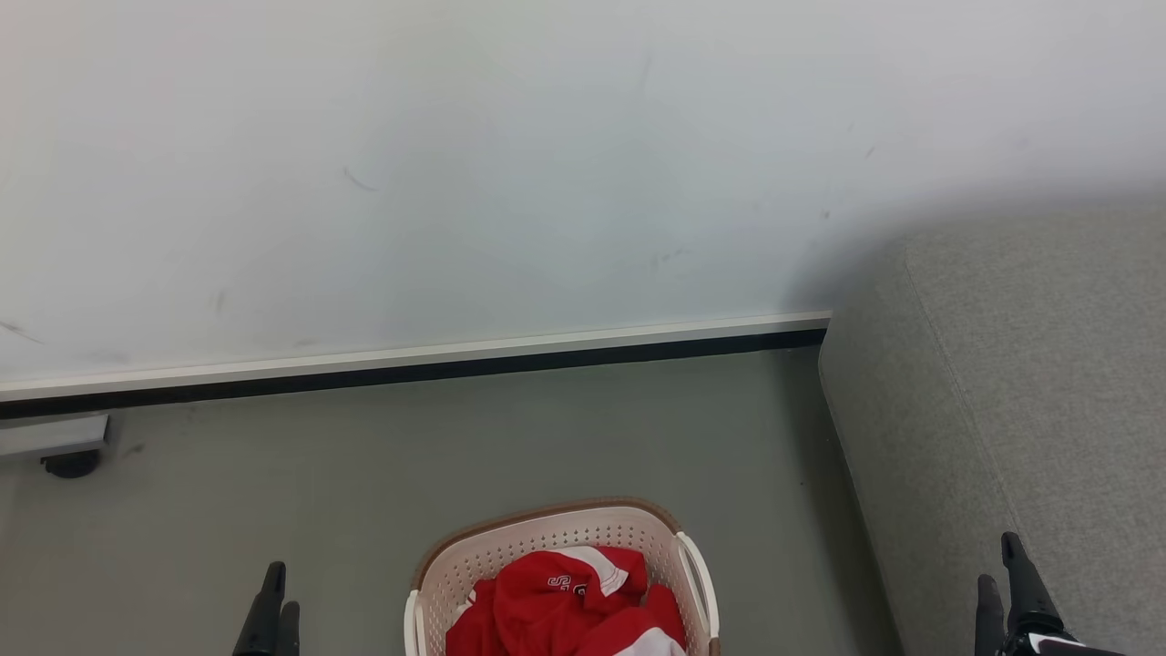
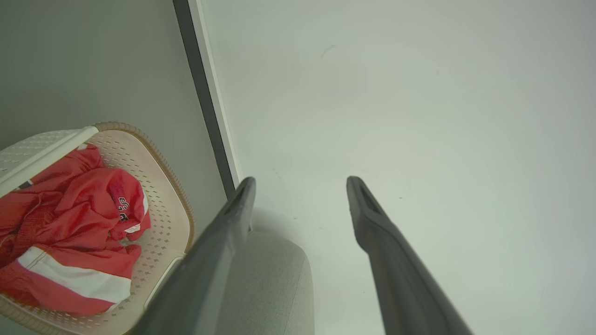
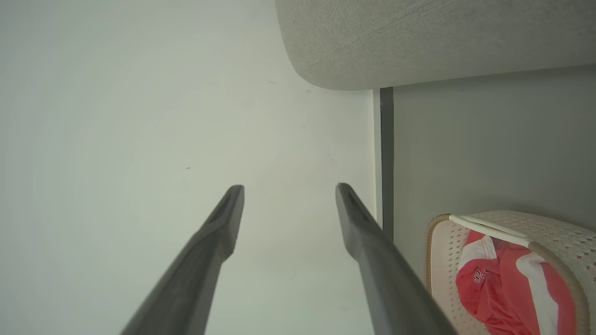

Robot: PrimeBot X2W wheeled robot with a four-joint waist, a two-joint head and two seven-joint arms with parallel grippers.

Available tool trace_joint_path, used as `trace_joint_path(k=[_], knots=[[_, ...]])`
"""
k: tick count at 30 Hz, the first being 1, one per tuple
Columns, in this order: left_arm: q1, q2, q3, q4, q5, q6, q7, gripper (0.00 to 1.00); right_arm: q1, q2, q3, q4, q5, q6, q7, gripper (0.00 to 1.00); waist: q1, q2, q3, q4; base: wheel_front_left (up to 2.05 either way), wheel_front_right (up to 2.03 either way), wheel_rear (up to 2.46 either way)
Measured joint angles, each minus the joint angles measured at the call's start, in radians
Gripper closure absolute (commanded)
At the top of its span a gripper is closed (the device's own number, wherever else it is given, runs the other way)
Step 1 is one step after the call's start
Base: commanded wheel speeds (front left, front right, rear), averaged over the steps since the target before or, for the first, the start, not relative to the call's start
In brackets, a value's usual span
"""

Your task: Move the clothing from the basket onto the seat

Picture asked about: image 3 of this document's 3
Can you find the white perforated laundry basket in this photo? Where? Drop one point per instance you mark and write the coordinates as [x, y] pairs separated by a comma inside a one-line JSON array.
[[558, 237]]

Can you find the red jersey with white lettering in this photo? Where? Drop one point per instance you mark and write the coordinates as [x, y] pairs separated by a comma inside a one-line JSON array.
[[507, 288]]

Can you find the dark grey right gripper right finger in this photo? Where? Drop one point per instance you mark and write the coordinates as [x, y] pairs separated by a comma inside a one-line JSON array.
[[382, 270]]

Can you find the white and black baseboard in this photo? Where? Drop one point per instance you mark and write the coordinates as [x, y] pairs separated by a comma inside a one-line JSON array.
[[386, 163]]

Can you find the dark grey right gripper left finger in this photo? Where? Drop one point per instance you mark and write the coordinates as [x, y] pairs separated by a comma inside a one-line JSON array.
[[205, 260]]

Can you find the light grey fabric sofa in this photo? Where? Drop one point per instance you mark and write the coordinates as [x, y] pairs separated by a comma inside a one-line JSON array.
[[419, 37]]

